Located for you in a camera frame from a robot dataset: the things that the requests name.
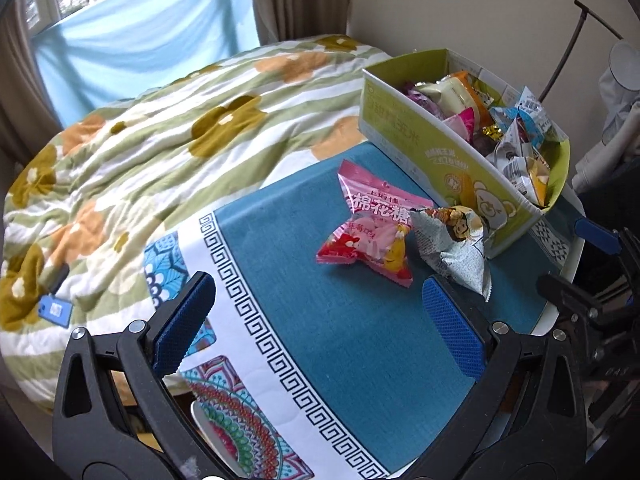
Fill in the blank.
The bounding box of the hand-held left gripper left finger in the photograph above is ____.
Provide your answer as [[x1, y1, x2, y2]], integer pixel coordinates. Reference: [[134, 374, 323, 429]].
[[52, 271, 218, 480]]

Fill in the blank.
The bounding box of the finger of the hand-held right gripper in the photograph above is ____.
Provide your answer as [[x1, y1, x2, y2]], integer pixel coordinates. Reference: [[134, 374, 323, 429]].
[[574, 217, 640, 261], [537, 272, 627, 327]]

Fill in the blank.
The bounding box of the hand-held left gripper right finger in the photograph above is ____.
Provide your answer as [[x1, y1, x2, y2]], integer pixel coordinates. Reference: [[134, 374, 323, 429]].
[[421, 276, 587, 480]]

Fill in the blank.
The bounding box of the silver monkey print snack packet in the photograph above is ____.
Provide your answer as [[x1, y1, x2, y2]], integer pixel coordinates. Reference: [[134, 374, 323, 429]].
[[410, 205, 493, 303]]

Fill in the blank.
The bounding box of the pile of snack packets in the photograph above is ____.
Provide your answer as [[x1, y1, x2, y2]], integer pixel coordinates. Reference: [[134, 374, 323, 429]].
[[402, 70, 553, 206]]

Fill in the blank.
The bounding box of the pink marshmallow packet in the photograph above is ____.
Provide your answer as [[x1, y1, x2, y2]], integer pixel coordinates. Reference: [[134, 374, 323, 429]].
[[316, 159, 435, 288]]

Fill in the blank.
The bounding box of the green cardboard box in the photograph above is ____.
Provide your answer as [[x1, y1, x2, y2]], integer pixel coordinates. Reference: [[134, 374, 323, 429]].
[[361, 49, 572, 260]]

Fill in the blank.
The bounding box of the white cloth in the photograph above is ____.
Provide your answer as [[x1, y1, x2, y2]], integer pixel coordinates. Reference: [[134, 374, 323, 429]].
[[572, 40, 640, 193]]

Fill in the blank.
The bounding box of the blue patterned tablecloth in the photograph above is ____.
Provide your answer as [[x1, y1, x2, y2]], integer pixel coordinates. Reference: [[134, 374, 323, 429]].
[[144, 140, 583, 480]]

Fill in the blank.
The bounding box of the floral striped blanket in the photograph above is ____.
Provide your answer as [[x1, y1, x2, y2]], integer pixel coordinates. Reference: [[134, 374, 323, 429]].
[[0, 35, 386, 411]]

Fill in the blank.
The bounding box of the dark thin stand pole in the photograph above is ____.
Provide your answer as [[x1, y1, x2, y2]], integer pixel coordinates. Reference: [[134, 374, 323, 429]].
[[539, 0, 626, 103]]

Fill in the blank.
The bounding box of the light blue window cloth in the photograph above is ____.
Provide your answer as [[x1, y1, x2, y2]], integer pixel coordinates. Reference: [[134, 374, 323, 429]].
[[32, 0, 263, 128]]

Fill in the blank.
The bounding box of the blue tag with black strap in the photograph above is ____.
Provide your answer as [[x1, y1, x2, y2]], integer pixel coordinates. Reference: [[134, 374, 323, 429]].
[[37, 262, 71, 326]]

